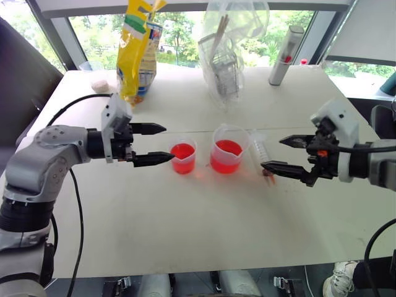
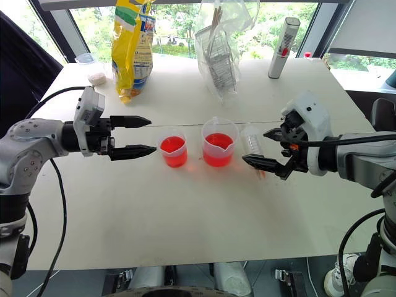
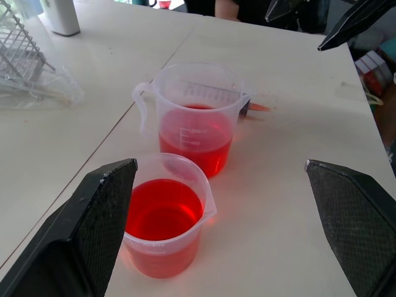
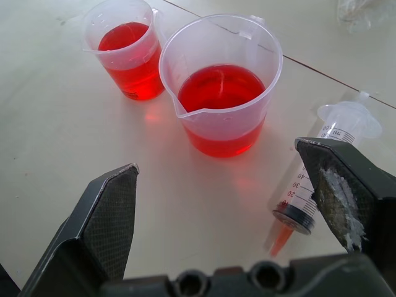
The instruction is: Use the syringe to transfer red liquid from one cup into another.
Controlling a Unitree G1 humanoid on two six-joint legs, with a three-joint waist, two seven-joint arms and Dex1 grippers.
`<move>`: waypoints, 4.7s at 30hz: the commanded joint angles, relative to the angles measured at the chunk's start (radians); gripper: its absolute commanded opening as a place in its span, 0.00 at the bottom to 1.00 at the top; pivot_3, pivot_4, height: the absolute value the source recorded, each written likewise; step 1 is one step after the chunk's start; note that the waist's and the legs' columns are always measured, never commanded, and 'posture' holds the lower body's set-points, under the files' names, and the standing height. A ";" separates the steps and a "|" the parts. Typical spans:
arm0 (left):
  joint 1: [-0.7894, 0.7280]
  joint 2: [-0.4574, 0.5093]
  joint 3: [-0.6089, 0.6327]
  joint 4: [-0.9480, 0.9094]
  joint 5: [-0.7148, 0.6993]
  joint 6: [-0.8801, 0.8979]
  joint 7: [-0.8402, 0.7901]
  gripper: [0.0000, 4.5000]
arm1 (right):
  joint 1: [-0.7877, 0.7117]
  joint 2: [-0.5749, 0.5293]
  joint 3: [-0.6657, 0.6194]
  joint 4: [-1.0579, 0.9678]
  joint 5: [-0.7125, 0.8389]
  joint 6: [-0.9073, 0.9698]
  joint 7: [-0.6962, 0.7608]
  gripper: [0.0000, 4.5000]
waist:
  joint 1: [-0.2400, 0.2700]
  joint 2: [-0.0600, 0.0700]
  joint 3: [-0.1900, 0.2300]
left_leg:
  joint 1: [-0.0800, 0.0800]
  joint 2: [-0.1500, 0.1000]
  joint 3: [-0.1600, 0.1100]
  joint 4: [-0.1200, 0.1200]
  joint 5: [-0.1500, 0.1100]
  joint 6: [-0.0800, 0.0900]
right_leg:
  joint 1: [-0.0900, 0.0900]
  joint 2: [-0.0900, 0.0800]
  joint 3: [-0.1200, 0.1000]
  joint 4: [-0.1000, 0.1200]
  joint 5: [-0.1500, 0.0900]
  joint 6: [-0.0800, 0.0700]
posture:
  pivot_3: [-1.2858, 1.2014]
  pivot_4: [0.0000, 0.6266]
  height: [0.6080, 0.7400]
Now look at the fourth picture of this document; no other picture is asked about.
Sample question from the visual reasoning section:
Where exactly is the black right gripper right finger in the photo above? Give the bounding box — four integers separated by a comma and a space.
293, 137, 396, 269

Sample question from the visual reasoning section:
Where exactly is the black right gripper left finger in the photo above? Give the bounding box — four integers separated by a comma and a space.
19, 163, 140, 297

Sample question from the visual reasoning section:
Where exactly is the clear plastic syringe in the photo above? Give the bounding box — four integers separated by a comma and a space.
268, 90, 382, 258

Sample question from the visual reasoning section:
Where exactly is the large beaker with red liquid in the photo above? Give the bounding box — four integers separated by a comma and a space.
158, 14, 284, 159

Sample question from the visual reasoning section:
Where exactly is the small beaker with red liquid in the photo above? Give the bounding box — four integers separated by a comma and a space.
82, 0, 166, 101

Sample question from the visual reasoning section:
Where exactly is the crumpled clear plastic wrapper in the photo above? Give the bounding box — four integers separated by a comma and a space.
336, 0, 396, 34

